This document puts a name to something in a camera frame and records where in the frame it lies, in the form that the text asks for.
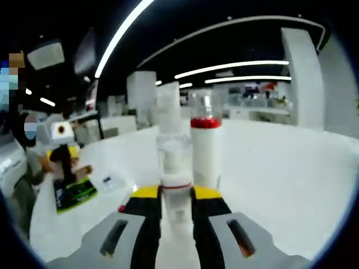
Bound computer monitor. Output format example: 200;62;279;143
85;79;99;113

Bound long curved ceiling light strip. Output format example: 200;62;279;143
94;0;155;79

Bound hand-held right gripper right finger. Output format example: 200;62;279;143
190;185;312;269

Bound white boxy device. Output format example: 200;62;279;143
0;134;29;198

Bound silver green skincare pouch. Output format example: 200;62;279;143
53;176;98;215

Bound background display screen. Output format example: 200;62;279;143
243;81;279;93

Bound translucent skincare tube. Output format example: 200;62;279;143
155;81;195;225

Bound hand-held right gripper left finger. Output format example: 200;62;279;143
46;184;164;269

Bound person's grey shirt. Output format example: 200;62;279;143
11;142;45;242

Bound small clear skincare sachet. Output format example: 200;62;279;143
92;170;127;194

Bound straight ceiling light strip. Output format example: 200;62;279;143
204;75;292;85
173;59;290;80

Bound white skincare bottle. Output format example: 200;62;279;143
187;89;224;191

